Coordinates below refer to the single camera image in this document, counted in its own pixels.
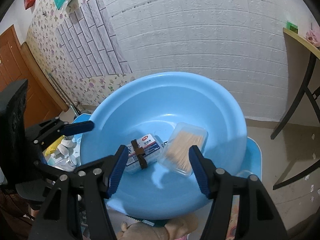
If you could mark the beige plush toy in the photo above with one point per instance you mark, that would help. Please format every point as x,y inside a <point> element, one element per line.
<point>175,228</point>

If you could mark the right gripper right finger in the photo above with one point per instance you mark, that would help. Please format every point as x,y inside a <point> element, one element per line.
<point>258,217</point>

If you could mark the yellow mesh bag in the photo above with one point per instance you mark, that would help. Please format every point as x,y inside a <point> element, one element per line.
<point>53,147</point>

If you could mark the metal broom pole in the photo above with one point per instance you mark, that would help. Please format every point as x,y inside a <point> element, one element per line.
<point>65,97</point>

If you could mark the white floss pick box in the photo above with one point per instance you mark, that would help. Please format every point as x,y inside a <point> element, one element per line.
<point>153,147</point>

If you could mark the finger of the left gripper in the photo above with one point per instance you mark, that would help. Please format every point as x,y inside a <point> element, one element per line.
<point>50,130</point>

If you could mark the green small box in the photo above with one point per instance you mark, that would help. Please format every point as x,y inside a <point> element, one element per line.
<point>292,27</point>

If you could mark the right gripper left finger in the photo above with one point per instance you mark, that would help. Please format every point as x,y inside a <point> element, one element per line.
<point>96,181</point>

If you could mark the pink cloth item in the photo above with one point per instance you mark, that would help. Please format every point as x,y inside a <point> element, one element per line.
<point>313,35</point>

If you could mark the light blue plastic basin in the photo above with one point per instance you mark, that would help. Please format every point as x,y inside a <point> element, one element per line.
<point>154,105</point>

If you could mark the brown strap clip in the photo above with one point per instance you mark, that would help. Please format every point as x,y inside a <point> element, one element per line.
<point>139,152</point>

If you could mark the clear toothpick box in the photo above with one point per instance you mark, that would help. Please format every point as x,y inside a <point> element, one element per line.
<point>175,155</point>

